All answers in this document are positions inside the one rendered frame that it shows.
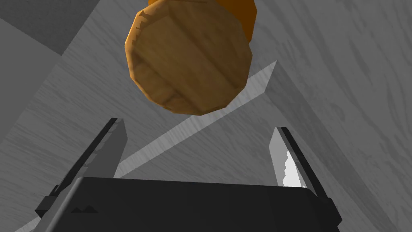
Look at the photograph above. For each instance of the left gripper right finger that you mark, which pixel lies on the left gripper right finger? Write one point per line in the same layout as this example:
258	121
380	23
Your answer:
291	162

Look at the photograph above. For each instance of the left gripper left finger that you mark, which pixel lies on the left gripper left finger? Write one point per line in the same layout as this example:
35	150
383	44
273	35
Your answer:
104	154

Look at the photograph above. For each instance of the brown wooden round knob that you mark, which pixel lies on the brown wooden round knob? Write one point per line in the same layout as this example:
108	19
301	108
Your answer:
190	56

